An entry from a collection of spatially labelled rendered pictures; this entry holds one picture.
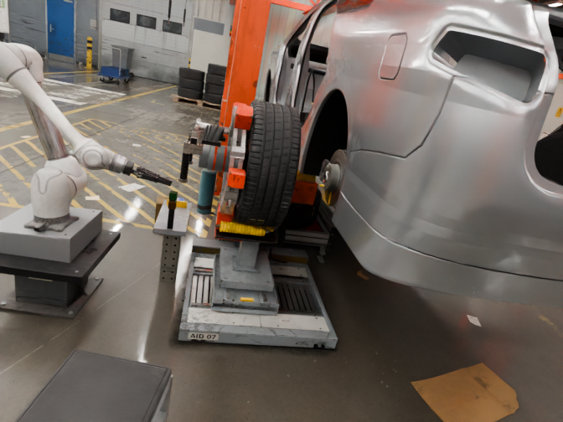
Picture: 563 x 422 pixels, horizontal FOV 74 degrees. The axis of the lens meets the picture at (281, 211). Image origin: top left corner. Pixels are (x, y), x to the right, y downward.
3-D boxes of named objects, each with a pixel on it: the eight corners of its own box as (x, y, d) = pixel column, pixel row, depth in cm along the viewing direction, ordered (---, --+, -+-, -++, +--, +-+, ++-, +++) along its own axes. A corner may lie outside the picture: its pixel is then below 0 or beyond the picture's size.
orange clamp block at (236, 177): (242, 183, 179) (244, 189, 171) (226, 181, 178) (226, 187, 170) (245, 169, 177) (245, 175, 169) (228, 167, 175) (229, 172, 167)
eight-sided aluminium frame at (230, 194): (232, 228, 187) (250, 118, 168) (219, 226, 186) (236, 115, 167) (230, 191, 237) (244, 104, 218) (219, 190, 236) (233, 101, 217)
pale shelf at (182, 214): (185, 236, 203) (185, 231, 202) (152, 233, 199) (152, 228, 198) (191, 207, 242) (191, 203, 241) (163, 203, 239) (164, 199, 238)
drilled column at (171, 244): (175, 282, 235) (182, 221, 220) (158, 280, 233) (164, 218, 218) (177, 274, 244) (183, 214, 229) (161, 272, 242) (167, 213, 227)
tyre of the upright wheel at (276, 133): (266, 222, 241) (290, 234, 177) (229, 217, 236) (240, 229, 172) (281, 119, 239) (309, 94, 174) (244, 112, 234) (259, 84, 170)
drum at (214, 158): (238, 177, 199) (242, 151, 194) (197, 172, 194) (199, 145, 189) (236, 170, 211) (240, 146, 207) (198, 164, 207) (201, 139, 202)
